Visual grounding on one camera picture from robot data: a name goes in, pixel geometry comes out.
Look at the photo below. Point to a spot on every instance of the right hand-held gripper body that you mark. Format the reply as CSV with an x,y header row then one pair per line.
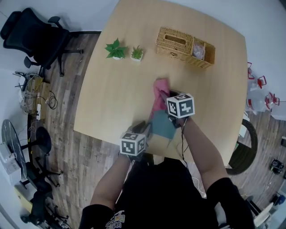
x,y
181,106

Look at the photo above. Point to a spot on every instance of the white panel in bin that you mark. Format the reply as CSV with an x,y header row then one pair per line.
x,y
242,132

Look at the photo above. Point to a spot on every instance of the dark wicker waste bin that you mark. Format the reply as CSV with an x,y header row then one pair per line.
x,y
248,152

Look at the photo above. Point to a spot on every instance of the person's black clothed body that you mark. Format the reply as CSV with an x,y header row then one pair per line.
x,y
163,196

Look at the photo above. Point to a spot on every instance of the person's right forearm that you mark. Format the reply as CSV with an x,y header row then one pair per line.
x,y
201,152

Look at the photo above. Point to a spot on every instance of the grey laptop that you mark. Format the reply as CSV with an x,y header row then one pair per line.
x,y
163,127

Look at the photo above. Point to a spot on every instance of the broad-leaf plant in white pot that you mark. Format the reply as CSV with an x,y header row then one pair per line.
x,y
116,50

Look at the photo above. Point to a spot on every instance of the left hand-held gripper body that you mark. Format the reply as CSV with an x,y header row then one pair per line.
x,y
131,144

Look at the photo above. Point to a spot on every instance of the black router with antennas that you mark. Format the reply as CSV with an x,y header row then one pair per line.
x,y
19,73

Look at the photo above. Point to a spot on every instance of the white power strip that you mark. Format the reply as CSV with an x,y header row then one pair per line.
x,y
38,110

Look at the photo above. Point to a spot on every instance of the pink tissue pack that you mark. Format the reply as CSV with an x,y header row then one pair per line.
x,y
198,50

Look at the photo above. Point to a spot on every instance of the spiky plant in white pot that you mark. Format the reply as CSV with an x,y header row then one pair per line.
x,y
136,53

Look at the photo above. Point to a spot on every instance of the white box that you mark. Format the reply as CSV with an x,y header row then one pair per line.
x,y
9,161

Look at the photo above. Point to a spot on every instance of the round black marble table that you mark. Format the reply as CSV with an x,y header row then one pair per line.
x,y
11,138

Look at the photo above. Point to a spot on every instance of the light wood desk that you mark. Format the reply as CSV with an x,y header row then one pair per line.
x,y
22,199

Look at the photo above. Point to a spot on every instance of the white cabinet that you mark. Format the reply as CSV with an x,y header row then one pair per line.
x,y
279,114

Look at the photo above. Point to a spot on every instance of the black and green device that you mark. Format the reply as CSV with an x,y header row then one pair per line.
x,y
277,166

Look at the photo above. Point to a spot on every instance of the black headrest office chair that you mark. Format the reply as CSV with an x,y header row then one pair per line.
x,y
33,38

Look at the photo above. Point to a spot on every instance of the white round side table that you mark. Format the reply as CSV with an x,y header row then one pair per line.
x,y
266,212

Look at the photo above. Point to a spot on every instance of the person's left forearm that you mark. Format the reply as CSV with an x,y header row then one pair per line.
x,y
109,181

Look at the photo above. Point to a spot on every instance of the pink cloth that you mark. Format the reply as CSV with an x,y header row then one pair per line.
x,y
159,87

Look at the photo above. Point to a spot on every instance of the wicker tissue box basket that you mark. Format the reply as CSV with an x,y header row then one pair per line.
x,y
174,44

